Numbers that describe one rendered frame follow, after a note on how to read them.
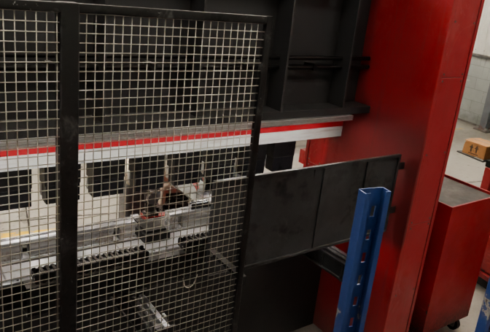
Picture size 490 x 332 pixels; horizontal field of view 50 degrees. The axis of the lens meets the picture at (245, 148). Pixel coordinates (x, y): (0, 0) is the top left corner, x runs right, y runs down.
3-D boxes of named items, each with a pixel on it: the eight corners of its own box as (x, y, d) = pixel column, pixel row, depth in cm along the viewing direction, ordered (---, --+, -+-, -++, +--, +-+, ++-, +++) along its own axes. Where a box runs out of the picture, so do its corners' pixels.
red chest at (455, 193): (405, 292, 397) (432, 168, 368) (464, 330, 359) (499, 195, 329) (358, 310, 369) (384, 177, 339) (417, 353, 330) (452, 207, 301)
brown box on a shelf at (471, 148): (483, 150, 437) (486, 136, 433) (509, 160, 415) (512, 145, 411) (456, 151, 424) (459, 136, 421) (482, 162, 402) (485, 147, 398)
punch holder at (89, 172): (117, 186, 247) (118, 152, 242) (124, 192, 240) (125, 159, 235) (85, 190, 238) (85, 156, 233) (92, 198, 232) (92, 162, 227)
